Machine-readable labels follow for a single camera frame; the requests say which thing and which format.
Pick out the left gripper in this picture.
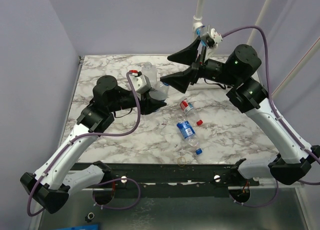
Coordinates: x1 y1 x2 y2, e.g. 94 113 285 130
108 87 167 115

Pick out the blue label bottle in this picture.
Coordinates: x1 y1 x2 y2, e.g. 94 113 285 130
176 120 203 155
149 81 170 101

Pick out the large clear juice bottle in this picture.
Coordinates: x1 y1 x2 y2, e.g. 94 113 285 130
141 62 157 87

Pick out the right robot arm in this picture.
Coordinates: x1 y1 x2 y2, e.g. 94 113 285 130
160 37 320 186

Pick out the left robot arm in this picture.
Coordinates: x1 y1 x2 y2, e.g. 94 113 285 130
20 71 167 217

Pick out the red label bottle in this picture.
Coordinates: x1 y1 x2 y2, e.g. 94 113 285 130
179 98 203 126

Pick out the blue faucet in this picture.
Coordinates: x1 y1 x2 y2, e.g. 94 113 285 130
195 28 203 37

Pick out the rubber band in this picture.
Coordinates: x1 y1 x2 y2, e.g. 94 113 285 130
177 156 187 167

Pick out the blue box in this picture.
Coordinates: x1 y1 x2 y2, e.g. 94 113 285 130
55 224 100 230

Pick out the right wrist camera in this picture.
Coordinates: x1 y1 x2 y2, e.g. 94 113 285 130
199 25 223 49

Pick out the white PVC pipe frame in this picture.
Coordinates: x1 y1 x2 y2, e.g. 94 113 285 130
191 0 276 91

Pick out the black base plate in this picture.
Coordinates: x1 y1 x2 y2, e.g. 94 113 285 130
102 163 259 199

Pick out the aluminium rail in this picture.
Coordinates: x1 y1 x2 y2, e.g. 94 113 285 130
39 167 305 191

